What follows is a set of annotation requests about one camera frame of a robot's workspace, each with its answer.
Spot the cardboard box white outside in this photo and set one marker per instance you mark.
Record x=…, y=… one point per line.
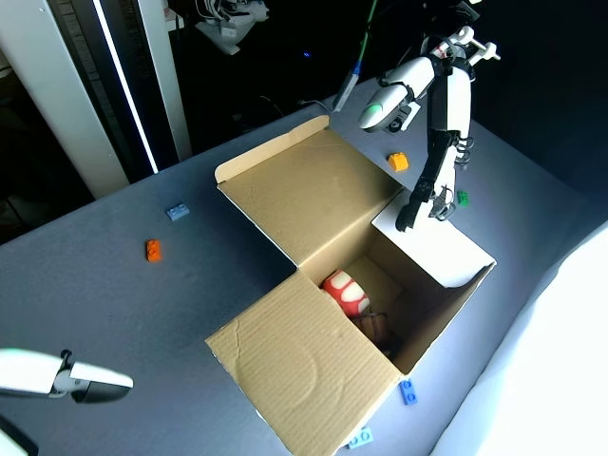
x=309, y=199

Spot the red and white block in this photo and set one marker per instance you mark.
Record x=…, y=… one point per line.
x=347, y=294

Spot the yellow-orange toy brick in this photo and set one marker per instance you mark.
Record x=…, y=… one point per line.
x=398, y=162

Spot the green toy brick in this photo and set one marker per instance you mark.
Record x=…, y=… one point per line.
x=463, y=198

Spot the white plastic device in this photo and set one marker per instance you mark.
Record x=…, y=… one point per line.
x=228, y=33

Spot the bright white backdrop sheet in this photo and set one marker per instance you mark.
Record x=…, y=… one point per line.
x=546, y=356

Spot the blue flat toy brick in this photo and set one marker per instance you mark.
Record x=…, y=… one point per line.
x=408, y=392

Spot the pale grey-blue toy brick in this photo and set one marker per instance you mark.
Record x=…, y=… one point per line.
x=177, y=212

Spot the white light strip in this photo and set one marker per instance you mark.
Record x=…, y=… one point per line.
x=126, y=85

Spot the orange flat toy brick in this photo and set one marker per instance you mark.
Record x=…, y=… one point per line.
x=153, y=251

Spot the light blue flat brick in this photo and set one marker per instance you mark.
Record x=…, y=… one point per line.
x=360, y=439

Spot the grey table cloth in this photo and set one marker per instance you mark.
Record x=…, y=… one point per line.
x=119, y=304

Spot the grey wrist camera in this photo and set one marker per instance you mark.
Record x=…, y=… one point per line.
x=398, y=124

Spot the narrow white frame post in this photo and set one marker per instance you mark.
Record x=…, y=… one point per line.
x=165, y=62

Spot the wide white frame post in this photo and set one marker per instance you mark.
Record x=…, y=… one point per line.
x=47, y=71

